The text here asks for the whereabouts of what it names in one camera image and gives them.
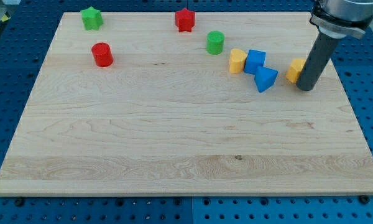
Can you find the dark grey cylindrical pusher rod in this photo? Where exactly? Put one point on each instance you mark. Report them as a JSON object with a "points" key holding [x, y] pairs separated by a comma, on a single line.
{"points": [[317, 59]]}

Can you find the yellow heart block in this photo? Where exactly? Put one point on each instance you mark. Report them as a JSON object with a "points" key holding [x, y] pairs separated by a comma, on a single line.
{"points": [[237, 61]]}

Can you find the red cylinder block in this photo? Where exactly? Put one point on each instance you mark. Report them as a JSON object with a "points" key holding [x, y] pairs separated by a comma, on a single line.
{"points": [[102, 54]]}

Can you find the green cylinder block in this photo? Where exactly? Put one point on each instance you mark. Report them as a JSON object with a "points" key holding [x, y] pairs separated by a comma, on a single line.
{"points": [[214, 42]]}

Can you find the light wooden board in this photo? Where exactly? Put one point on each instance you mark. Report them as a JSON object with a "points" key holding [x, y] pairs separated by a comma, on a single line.
{"points": [[167, 118]]}

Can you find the yellow hexagon block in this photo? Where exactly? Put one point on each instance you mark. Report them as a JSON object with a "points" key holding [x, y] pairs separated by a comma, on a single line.
{"points": [[295, 70]]}

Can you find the blue cube block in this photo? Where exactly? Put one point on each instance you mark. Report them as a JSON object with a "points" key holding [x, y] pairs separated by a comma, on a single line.
{"points": [[255, 59]]}

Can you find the red star block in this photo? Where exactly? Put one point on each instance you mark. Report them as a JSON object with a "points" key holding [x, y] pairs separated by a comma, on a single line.
{"points": [[185, 20]]}

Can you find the green star block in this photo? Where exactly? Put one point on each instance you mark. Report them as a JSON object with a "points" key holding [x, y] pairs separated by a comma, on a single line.
{"points": [[92, 18]]}

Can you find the blue triangle block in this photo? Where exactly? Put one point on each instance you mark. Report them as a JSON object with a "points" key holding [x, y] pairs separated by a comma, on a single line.
{"points": [[265, 78]]}

